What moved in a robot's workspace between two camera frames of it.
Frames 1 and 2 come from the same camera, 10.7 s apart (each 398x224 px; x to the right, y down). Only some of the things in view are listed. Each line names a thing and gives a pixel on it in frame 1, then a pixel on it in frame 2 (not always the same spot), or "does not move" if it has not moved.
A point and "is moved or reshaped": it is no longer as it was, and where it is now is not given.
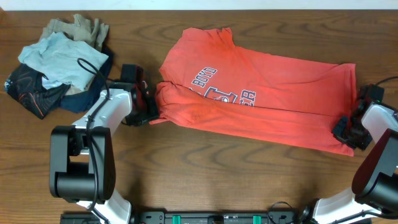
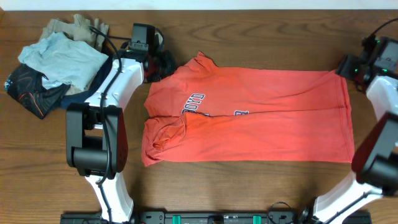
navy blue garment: [81, 102] does not move
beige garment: [81, 30] does not move
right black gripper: [337, 130] to [345, 65]
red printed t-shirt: [206, 81] is moved or reshaped
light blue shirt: [61, 60] does not move
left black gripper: [154, 112] to [171, 63]
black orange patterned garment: [25, 86] does not move
